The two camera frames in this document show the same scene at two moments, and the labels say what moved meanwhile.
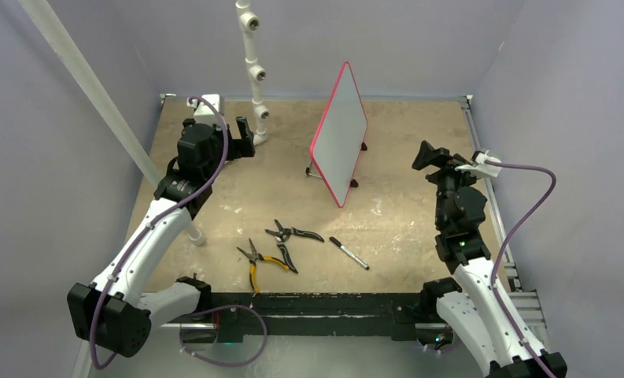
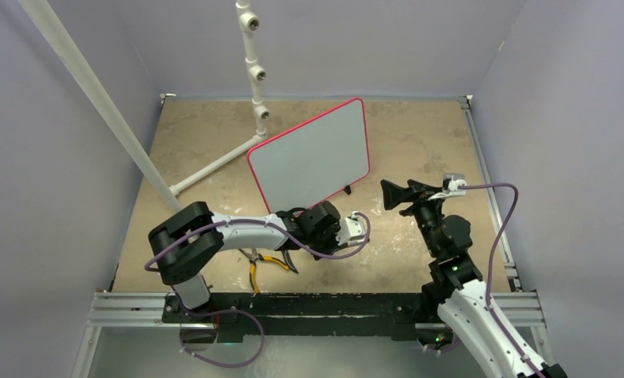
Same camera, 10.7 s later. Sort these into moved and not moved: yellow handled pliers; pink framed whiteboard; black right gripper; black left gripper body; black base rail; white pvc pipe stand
Moved: black right gripper; pink framed whiteboard; black left gripper body
Not moved: yellow handled pliers; black base rail; white pvc pipe stand
